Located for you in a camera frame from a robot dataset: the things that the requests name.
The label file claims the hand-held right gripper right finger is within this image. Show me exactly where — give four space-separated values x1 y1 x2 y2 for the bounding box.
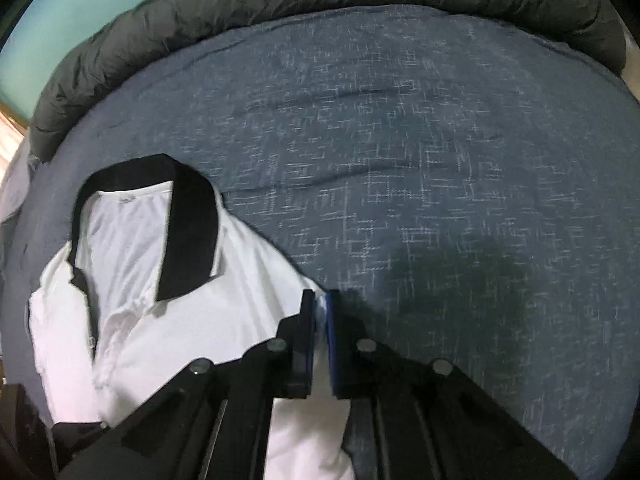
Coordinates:
325 290 576 480

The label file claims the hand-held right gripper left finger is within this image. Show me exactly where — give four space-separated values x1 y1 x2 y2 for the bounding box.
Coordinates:
55 290 317 480

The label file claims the white polo shirt black trim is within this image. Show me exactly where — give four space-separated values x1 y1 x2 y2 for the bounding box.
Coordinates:
27 154 356 480

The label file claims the blue patterned bed sheet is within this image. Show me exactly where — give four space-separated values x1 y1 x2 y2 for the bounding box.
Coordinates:
5 5 640 480

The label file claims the light grey blanket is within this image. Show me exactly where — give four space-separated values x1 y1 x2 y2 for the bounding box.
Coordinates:
0 137 46 266

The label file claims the wooden window frame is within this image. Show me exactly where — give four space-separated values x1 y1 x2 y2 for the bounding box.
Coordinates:
0 102 32 133

